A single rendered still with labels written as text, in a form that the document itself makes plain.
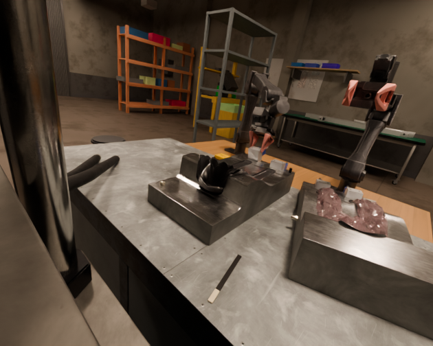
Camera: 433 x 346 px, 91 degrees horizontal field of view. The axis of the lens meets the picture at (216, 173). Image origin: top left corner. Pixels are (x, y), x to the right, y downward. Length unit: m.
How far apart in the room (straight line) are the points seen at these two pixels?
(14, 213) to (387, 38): 6.38
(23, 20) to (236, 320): 0.48
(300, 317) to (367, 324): 0.12
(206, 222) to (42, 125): 0.35
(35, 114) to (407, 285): 0.61
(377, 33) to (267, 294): 6.23
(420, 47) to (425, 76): 0.58
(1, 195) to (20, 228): 0.06
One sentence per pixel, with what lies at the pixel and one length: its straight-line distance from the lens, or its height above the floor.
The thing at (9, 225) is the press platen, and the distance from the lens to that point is 0.22.
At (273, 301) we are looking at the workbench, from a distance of 0.48.
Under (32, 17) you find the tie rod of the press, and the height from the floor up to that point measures 1.19.
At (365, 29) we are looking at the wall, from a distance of 6.53.
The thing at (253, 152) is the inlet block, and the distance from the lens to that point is 0.92.
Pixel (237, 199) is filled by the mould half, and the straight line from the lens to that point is 0.59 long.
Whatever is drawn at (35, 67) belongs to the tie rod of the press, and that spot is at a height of 1.14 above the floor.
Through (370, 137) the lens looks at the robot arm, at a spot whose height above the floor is 1.06.
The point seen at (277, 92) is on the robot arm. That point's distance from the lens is 1.00.
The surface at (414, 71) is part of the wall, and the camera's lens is 6.19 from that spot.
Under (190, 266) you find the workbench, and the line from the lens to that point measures 0.49.
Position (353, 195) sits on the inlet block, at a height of 0.87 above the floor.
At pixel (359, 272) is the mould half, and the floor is 0.88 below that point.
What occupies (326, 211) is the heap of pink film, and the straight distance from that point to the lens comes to 0.65.
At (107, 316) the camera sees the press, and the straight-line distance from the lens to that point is 0.45.
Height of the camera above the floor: 1.15
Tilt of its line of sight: 22 degrees down
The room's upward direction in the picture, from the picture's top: 9 degrees clockwise
